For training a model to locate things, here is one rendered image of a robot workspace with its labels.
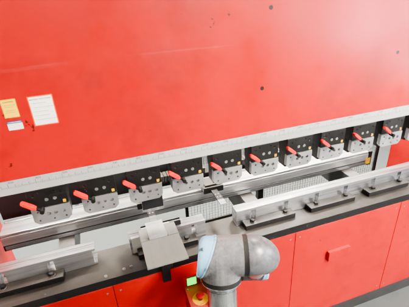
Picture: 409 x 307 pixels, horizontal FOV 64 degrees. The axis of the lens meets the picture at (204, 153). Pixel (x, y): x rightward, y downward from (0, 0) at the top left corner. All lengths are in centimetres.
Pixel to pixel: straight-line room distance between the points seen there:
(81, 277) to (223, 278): 90
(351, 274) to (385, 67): 130
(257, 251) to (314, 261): 121
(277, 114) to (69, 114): 91
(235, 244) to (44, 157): 84
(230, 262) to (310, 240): 110
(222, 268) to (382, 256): 171
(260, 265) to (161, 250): 68
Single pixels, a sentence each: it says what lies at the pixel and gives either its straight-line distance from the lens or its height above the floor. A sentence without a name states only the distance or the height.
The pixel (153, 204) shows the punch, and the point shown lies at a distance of 162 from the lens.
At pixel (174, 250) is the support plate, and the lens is 153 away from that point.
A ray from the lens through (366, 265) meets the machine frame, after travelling 249.
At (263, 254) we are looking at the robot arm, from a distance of 96.
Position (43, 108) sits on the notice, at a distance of 136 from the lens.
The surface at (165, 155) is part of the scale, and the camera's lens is 147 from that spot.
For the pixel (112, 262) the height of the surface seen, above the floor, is 88.
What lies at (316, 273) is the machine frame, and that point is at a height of 46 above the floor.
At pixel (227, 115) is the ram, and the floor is 152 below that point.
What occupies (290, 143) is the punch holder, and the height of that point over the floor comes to 131.
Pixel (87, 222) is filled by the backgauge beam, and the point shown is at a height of 95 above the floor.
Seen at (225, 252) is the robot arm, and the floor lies 139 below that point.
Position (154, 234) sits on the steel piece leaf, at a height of 100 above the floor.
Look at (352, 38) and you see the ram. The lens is 175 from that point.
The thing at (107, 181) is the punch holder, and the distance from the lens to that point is 148.
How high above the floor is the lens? 203
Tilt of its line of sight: 27 degrees down
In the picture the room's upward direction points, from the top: 3 degrees counter-clockwise
